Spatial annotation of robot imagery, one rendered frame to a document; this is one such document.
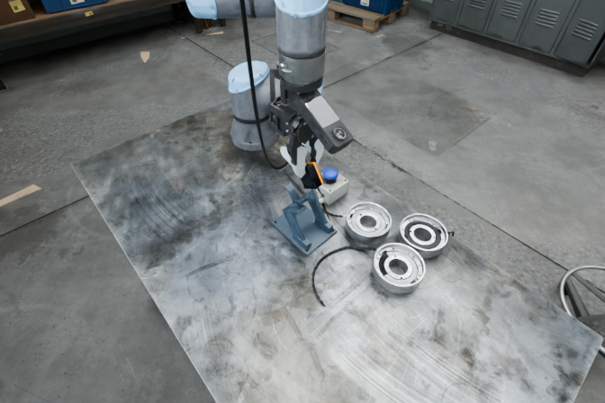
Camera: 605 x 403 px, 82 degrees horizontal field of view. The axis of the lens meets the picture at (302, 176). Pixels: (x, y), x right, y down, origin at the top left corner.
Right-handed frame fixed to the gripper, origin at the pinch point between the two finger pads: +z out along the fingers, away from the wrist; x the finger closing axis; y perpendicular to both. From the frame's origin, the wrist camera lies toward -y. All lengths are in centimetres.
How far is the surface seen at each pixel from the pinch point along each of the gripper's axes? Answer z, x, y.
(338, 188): 15.3, -12.5, 2.2
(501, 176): 100, -160, -6
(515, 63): 101, -323, 56
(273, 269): 19.6, 12.7, -2.5
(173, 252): 19.6, 26.6, 16.4
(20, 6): 45, 0, 333
